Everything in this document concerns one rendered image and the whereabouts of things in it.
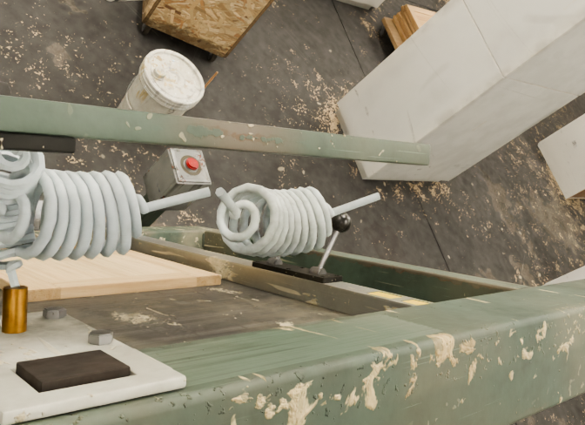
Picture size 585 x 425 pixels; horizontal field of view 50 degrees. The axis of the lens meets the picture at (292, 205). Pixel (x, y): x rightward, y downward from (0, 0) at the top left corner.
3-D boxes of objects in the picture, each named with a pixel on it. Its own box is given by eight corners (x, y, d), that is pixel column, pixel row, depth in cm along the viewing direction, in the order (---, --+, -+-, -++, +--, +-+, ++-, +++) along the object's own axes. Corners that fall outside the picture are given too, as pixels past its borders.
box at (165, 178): (174, 178, 201) (202, 149, 189) (184, 212, 197) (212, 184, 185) (140, 177, 193) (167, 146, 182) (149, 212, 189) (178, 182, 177)
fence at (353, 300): (142, 250, 166) (142, 235, 165) (447, 332, 95) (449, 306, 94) (124, 251, 162) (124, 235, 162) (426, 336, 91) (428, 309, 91)
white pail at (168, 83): (162, 99, 321) (209, 40, 290) (178, 150, 311) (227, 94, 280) (104, 92, 300) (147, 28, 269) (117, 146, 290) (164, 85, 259)
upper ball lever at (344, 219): (313, 281, 114) (343, 217, 118) (328, 285, 112) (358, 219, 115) (301, 272, 112) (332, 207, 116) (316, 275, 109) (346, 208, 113)
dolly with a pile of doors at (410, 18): (419, 38, 538) (446, 14, 517) (443, 88, 520) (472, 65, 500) (371, 25, 497) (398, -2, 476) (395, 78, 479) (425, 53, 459)
